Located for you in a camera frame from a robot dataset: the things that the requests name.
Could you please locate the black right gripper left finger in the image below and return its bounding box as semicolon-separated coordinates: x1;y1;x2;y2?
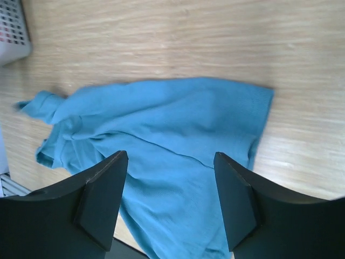
1;151;128;258

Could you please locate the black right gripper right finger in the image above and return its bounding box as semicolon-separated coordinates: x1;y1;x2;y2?
214;152;344;258

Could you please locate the blue tank top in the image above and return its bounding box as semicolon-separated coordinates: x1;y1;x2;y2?
15;78;274;258

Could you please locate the white laundry basket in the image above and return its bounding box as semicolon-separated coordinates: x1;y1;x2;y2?
0;0;32;66

